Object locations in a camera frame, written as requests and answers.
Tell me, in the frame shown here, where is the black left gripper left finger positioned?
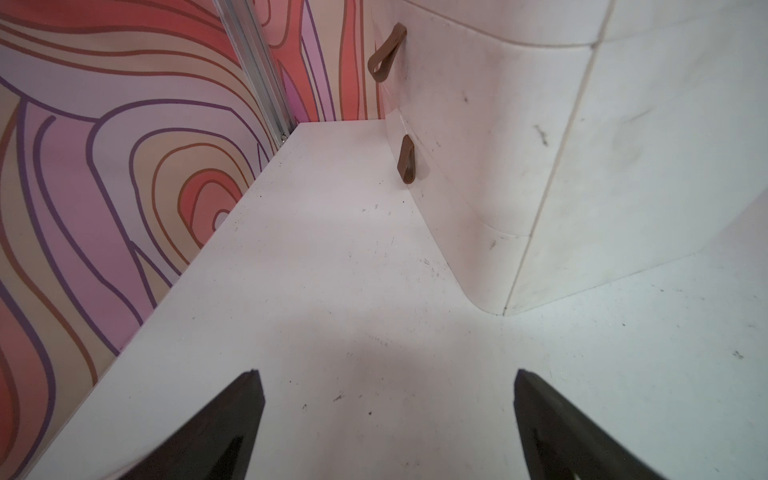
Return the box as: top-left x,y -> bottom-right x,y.
122,370 -> 265,480

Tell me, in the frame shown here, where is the brown upper drawer pull tab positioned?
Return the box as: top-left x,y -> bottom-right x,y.
367,23 -> 407,83

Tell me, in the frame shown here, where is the brown lower drawer pull tab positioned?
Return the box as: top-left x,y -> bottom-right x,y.
397,135 -> 416,185

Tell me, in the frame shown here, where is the brown drawer pull tab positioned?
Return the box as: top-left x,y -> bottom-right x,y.
397,135 -> 416,185
367,23 -> 407,83

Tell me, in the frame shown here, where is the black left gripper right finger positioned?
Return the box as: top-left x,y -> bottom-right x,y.
514,369 -> 662,480

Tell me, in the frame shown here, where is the white drawer cabinet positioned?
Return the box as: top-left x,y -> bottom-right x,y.
368,1 -> 767,315

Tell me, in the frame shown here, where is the aluminium frame post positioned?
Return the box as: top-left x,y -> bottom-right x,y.
215,0 -> 297,149

